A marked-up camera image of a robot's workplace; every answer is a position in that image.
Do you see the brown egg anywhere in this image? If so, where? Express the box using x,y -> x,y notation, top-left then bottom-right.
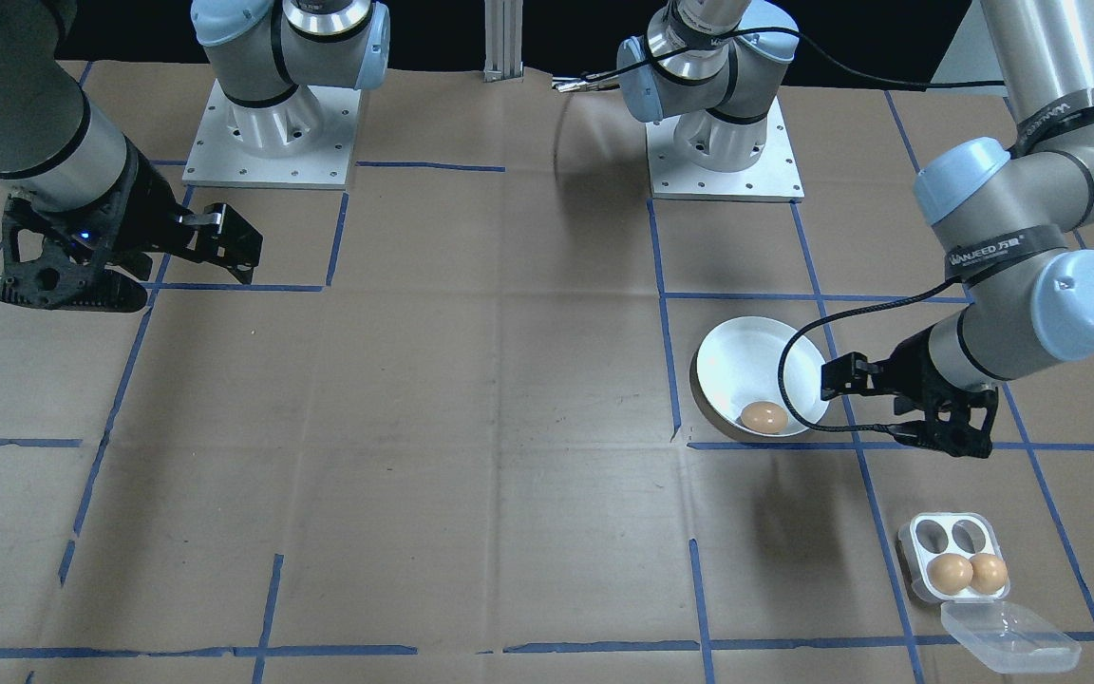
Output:
740,400 -> 790,436
971,553 -> 1009,597
927,555 -> 975,598

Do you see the clear plastic egg box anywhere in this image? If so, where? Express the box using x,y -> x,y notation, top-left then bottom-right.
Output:
896,511 -> 1084,675

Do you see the white bowl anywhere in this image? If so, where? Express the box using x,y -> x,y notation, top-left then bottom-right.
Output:
694,315 -> 833,440

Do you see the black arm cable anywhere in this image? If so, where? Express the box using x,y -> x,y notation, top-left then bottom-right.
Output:
604,27 -> 1013,444

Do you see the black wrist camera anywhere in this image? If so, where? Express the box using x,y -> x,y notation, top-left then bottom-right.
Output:
889,385 -> 1000,460
0,195 -> 151,313

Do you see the white square base plate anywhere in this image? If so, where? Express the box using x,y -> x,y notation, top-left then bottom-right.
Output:
182,81 -> 363,191
647,95 -> 805,203

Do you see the aluminium upright frame bar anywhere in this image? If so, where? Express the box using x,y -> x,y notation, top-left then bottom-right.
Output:
483,0 -> 525,85

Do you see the silver metal cable clip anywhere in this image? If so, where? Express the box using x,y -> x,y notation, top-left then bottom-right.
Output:
552,71 -> 624,95

